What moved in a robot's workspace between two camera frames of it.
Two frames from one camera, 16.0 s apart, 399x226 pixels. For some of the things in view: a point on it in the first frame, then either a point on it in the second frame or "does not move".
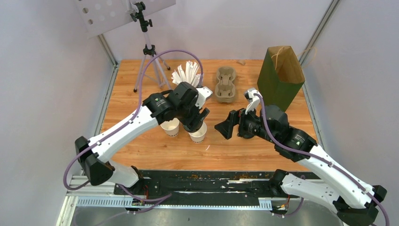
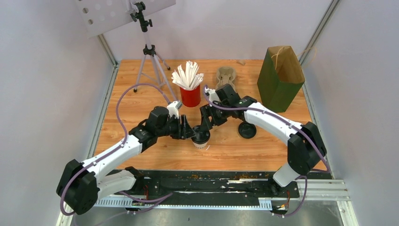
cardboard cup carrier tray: [225, 89] does not move
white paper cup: [198, 136] -> [200, 146]
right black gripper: [236, 117] -> [205, 111]
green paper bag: [281, 77] does not move
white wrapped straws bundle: [190, 75] does not move
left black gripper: [195, 123] -> [184, 131]
